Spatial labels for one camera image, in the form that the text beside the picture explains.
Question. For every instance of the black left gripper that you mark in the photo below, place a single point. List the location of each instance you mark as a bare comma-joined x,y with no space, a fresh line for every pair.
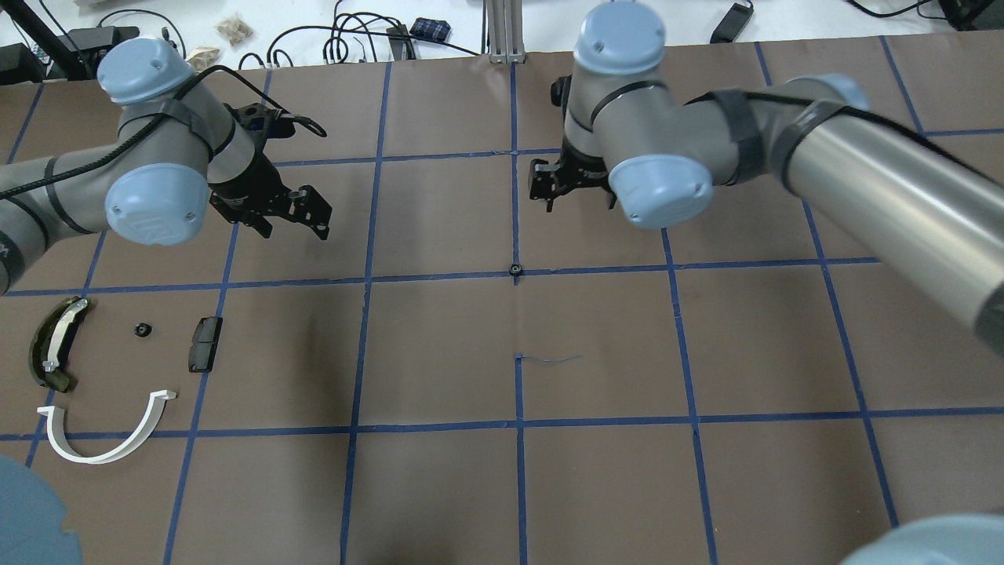
245,188

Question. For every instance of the aluminium frame post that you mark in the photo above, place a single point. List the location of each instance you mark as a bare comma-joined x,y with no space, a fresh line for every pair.
503,38

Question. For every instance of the black power adapter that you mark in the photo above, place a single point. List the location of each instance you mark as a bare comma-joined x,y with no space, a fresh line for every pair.
733,23

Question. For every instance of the white curved plastic clip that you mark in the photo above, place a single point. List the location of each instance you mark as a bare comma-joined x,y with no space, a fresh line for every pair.
59,441

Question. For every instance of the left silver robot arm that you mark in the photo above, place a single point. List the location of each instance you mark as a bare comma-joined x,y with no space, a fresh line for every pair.
187,141

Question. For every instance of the green curved brake shoe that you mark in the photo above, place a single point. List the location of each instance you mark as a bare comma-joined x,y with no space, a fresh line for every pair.
50,344

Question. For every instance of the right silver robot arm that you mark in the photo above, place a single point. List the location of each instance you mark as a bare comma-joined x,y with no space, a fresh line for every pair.
927,214

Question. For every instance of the dark grey brake pad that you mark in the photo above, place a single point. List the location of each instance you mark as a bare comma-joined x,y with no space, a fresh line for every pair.
204,343

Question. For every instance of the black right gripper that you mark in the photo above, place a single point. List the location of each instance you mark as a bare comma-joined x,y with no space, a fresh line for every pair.
575,173

